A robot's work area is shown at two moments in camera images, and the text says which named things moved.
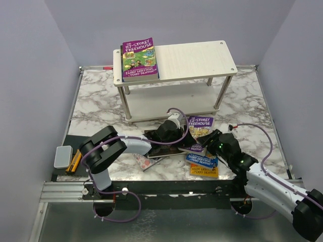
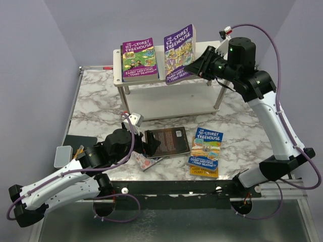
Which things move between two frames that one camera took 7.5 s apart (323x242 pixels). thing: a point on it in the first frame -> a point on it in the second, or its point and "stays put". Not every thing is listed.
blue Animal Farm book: (138, 61) stays put
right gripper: (206, 139) -> (201, 66)
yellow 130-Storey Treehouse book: (200, 171) stays put
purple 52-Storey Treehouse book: (199, 126) -> (179, 52)
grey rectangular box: (63, 157) stays put
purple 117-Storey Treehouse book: (139, 60) stays put
